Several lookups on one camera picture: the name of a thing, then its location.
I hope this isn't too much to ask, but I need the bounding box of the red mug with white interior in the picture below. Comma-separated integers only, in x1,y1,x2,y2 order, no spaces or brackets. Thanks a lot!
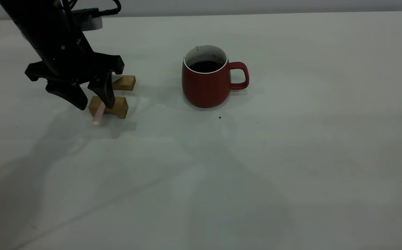
182,44,249,108

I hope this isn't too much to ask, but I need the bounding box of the arched wooden block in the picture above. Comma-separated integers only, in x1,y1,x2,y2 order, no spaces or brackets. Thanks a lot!
89,96,129,119

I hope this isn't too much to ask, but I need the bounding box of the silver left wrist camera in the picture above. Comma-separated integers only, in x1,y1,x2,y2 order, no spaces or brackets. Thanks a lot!
72,9,103,31

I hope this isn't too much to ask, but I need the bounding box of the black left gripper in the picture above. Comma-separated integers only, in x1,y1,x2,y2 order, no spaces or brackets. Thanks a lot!
25,52,124,111

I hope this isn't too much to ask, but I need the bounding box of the flat rectangular wooden block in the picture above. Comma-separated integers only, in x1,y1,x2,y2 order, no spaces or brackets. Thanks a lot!
112,75,136,91

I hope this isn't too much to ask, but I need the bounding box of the pink handled grey spoon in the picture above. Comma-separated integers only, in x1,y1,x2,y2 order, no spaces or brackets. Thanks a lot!
92,102,106,126

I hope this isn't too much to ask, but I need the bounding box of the black camera cable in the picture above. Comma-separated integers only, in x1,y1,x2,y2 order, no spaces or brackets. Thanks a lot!
67,0,122,18

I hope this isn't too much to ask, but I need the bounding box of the dark coffee liquid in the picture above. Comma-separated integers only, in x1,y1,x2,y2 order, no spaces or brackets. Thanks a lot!
189,61,223,74

